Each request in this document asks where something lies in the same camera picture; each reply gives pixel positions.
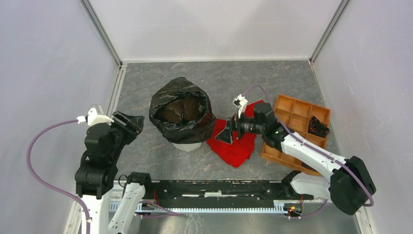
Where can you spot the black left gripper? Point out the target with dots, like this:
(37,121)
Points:
(129,126)

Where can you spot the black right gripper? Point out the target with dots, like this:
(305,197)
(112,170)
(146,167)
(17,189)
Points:
(233,125)

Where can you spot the black plastic trash bag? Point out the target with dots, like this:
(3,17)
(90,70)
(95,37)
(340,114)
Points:
(182,112)

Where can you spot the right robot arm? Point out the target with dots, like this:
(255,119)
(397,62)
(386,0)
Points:
(345,182)

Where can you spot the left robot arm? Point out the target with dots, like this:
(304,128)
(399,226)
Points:
(105,139)

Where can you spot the white octagonal trash bin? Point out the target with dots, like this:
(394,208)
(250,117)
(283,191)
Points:
(187,147)

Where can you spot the red cloth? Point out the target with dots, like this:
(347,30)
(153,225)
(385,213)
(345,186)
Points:
(236,153)

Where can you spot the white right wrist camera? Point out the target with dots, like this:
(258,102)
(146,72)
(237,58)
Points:
(240,102)

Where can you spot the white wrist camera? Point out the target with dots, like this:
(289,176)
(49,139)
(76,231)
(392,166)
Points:
(240,102)
(95,116)

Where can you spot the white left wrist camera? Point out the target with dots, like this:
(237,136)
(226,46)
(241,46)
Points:
(95,116)

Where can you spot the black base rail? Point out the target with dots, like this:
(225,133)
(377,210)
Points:
(227,193)

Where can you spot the white toothed cable strip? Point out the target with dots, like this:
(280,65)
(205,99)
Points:
(278,208)

